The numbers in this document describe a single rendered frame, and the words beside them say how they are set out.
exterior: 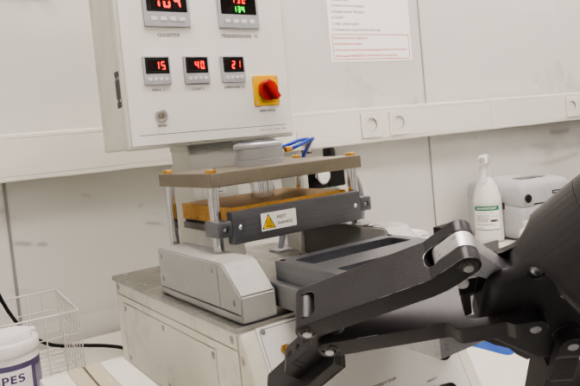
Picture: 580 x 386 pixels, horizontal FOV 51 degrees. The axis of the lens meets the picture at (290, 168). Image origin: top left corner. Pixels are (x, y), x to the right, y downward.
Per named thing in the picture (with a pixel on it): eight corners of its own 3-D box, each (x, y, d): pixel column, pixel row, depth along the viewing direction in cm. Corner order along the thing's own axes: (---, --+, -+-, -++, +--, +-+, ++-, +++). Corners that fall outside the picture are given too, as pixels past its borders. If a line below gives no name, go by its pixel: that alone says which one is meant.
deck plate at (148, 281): (111, 280, 110) (111, 275, 110) (273, 245, 129) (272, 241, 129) (236, 335, 72) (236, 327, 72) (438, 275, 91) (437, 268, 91)
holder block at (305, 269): (276, 280, 77) (274, 260, 77) (390, 250, 88) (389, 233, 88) (362, 302, 63) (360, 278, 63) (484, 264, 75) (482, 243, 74)
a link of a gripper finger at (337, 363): (345, 367, 31) (334, 363, 31) (275, 424, 35) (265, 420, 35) (343, 319, 34) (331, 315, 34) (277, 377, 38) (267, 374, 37)
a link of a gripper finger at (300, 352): (352, 334, 31) (303, 314, 30) (299, 380, 34) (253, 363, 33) (350, 311, 32) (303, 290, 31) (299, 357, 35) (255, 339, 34)
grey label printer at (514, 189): (467, 233, 190) (463, 179, 189) (514, 224, 198) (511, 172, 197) (527, 243, 167) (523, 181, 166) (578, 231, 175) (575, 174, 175)
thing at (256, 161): (149, 227, 102) (141, 151, 101) (299, 202, 119) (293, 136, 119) (216, 240, 82) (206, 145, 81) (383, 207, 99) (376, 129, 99)
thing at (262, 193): (184, 227, 98) (178, 169, 98) (294, 207, 111) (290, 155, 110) (236, 236, 84) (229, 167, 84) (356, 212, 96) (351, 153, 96)
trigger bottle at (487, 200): (477, 237, 181) (470, 155, 180) (506, 237, 178) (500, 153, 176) (473, 243, 173) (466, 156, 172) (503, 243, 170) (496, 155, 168)
